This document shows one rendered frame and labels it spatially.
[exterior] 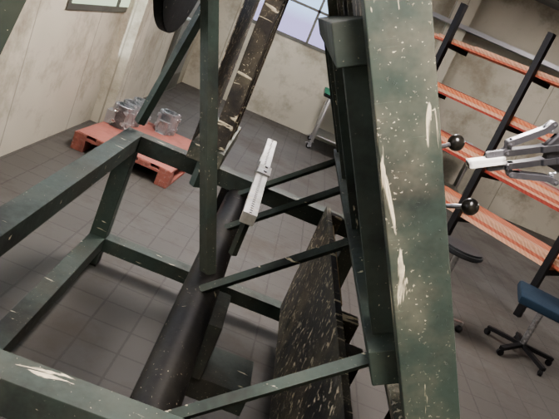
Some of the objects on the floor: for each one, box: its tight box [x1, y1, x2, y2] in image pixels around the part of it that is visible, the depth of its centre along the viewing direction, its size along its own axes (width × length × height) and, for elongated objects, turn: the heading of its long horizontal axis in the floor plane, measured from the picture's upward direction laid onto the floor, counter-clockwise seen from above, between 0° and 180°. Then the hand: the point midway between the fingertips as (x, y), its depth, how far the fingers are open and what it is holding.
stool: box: [448, 235, 483, 333], centre depth 466 cm, size 57×60×63 cm
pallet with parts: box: [70, 96, 191, 189], centre depth 564 cm, size 126×90×36 cm
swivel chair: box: [484, 280, 559, 377], centre depth 472 cm, size 58×55×100 cm
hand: (485, 161), depth 124 cm, fingers closed
